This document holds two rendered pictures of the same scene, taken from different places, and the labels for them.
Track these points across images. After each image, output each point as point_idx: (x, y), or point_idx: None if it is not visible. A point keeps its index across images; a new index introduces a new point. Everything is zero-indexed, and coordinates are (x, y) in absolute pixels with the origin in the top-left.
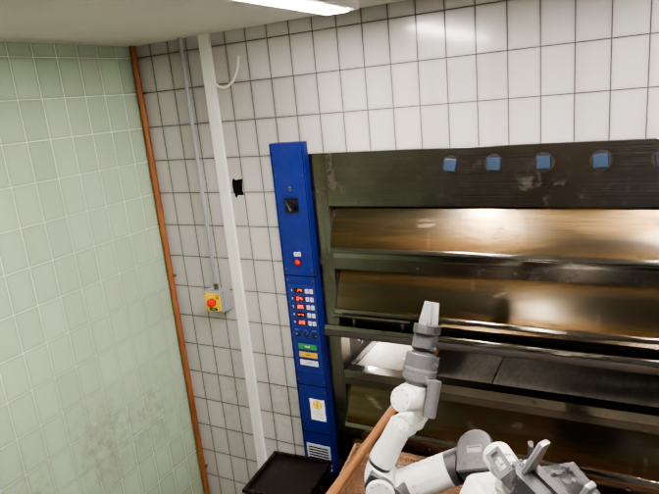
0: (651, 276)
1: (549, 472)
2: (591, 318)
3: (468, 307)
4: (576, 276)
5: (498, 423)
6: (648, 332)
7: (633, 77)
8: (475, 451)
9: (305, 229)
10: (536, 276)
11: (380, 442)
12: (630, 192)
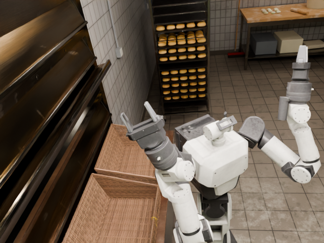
0: (40, 70)
1: (188, 133)
2: (37, 114)
3: None
4: (18, 95)
5: (40, 229)
6: (55, 101)
7: None
8: None
9: None
10: (2, 112)
11: (192, 214)
12: (8, 19)
